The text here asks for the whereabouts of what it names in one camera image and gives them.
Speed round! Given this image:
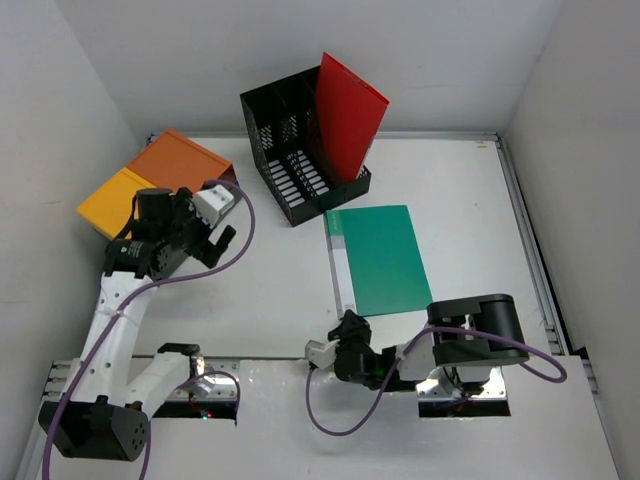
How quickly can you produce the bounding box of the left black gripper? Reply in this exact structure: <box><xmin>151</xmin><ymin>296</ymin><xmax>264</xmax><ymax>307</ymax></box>
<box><xmin>161</xmin><ymin>189</ymin><xmax>233</xmax><ymax>267</ymax></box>

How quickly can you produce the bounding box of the green clip folder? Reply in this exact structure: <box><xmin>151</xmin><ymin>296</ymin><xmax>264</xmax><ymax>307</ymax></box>
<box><xmin>325</xmin><ymin>205</ymin><xmax>433</xmax><ymax>317</ymax></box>

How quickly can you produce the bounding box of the orange drawer cabinet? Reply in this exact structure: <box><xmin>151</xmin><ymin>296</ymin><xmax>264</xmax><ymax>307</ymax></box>
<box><xmin>127</xmin><ymin>130</ymin><xmax>237</xmax><ymax>192</ymax></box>

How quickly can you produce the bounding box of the black file organizer rack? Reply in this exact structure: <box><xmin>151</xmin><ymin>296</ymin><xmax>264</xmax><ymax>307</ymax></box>
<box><xmin>240</xmin><ymin>67</ymin><xmax>371</xmax><ymax>227</ymax></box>

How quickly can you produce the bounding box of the red folder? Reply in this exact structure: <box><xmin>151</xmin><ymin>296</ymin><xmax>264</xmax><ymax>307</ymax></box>
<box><xmin>314</xmin><ymin>53</ymin><xmax>389</xmax><ymax>183</ymax></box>

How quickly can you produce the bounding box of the yellow drawer cabinet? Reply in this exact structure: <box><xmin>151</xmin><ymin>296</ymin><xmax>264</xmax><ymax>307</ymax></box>
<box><xmin>76</xmin><ymin>168</ymin><xmax>153</xmax><ymax>240</ymax></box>

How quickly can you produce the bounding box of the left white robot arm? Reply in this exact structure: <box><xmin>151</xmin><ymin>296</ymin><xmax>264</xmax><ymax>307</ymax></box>
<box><xmin>38</xmin><ymin>185</ymin><xmax>236</xmax><ymax>461</ymax></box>

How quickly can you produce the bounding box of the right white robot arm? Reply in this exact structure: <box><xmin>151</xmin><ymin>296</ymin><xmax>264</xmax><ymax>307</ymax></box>
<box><xmin>327</xmin><ymin>294</ymin><xmax>529</xmax><ymax>393</ymax></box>

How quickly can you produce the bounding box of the white foreground board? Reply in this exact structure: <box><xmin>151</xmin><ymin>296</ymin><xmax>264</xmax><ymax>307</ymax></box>
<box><xmin>50</xmin><ymin>358</ymin><xmax>618</xmax><ymax>479</ymax></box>

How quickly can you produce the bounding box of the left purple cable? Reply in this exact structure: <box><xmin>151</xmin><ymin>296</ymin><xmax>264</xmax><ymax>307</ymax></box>
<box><xmin>40</xmin><ymin>179</ymin><xmax>257</xmax><ymax>480</ymax></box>

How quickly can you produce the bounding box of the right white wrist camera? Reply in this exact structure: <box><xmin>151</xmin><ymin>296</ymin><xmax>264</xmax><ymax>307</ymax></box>
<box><xmin>304</xmin><ymin>340</ymin><xmax>339</xmax><ymax>370</ymax></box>

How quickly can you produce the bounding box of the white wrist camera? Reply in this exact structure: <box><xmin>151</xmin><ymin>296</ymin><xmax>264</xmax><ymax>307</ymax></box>
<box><xmin>304</xmin><ymin>340</ymin><xmax>339</xmax><ymax>370</ymax></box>
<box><xmin>192</xmin><ymin>185</ymin><xmax>235</xmax><ymax>227</ymax></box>

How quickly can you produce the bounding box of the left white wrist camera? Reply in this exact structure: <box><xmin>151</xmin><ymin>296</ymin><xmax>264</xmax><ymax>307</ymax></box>
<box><xmin>192</xmin><ymin>185</ymin><xmax>235</xmax><ymax>227</ymax></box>

